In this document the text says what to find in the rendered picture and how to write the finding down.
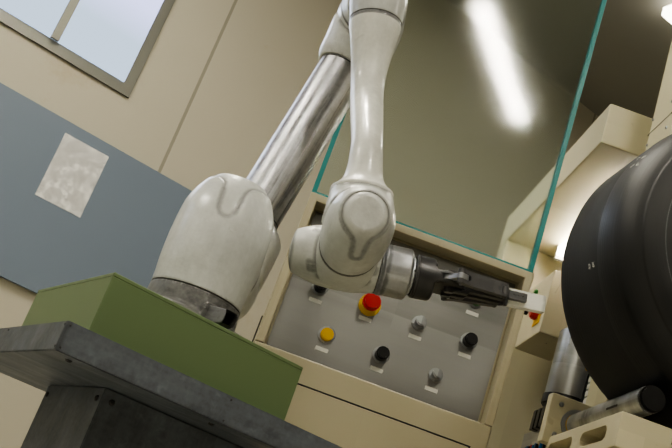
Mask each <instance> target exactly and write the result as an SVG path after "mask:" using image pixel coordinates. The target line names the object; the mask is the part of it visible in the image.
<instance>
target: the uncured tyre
mask: <svg viewBox="0 0 672 448"><path fill-rule="evenodd" d="M648 153H649V155H648V156H647V157H646V158H645V159H644V160H643V161H642V163H641V164H640V165H639V167H636V168H633V169H629V168H630V166H631V165H632V164H633V163H634V162H635V160H636V159H637V158H638V157H639V156H641V155H644V154H648ZM641 155H639V156H638V157H637V158H635V159H634V160H633V161H631V162H630V163H628V164H627V165H626V166H624V167H623V168H622V169H620V170H619V171H618V172H616V173H615V174H614V175H612V176H611V177H610V178H608V179H607V180H606V181H605V182H603V183H602V184H601V185H600V186H599V187H598V188H597V189H596V190H595V191H594V192H593V193H592V195H591V196H590V197H589V198H588V200H587V201H586V203H585V204H584V206H583V207H582V209H581V211H580V212H579V214H578V216H577V218H576V220H575V222H574V225H573V227H572V229H571V231H570V234H569V237H568V239H567V243H566V246H565V250H564V255H563V261H562V270H561V293H562V302H563V309H564V314H565V319H566V323H567V326H568V330H569V333H570V336H571V338H572V341H573V344H574V346H575V348H576V351H577V353H578V355H579V357H580V359H581V361H582V363H583V365H584V367H585V368H586V370H587V372H588V373H589V375H590V376H591V378H592V379H593V381H594V382H595V384H596V385H597V386H598V388H599V389H600V390H601V392H602V393H603V394H604V395H605V396H606V398H607V399H608V400H611V399H613V398H616V397H619V396H621V395H624V394H626V393H629V392H631V391H634V390H636V389H639V388H641V387H644V386H647V385H654V386H657V387H658V388H660V389H661V390H662V391H663V393H664V395H665V398H666V403H665V406H664V408H663V409H662V410H661V411H660V412H658V413H655V414H652V415H649V416H646V417H643V419H646V420H649V421H651V422H654V423H657V424H660V425H662V426H665V427H668V428H670V429H672V134H671V135H669V136H667V137H665V138H663V139H662V140H660V141H658V142H657V143H656V144H654V145H653V146H651V147H650V148H649V149H647V150H646V151H645V152H643V153H642V154H641ZM628 169H629V170H628ZM627 170H628V171H627ZM593 257H595V265H596V270H595V271H594V272H592V273H590V274H588V272H587V261H588V260H590V259H591V258H593Z"/></svg>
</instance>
